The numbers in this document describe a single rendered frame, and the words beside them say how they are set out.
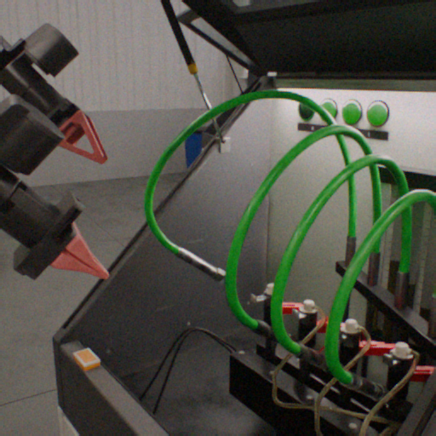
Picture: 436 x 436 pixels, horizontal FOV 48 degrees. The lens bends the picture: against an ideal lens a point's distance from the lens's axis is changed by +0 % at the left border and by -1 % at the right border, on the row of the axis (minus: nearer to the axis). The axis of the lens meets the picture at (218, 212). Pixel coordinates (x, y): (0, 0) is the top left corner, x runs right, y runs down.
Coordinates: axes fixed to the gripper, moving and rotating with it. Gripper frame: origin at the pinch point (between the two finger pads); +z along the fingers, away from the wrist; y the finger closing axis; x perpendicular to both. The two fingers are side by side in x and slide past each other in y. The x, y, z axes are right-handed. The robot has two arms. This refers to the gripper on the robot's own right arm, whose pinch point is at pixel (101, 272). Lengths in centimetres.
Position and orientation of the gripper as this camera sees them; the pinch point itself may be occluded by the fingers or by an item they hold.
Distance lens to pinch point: 63.8
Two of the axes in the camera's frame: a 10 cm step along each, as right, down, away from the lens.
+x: -3.7, -2.5, 9.0
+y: 6.6, -7.5, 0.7
